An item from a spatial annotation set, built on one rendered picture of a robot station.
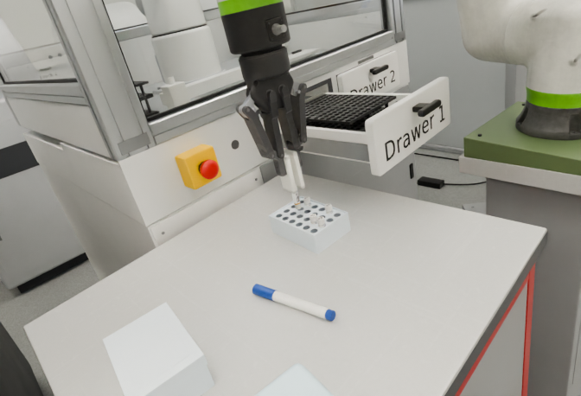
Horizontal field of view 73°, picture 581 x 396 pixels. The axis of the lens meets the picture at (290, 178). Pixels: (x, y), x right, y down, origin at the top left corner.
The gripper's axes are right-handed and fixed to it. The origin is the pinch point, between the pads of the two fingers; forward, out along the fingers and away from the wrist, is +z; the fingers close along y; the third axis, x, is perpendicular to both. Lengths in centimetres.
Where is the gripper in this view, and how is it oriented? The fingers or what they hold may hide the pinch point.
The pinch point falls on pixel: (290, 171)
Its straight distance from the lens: 66.8
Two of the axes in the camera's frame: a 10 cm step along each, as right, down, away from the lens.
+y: 7.4, -4.2, 5.3
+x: -6.4, -1.9, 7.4
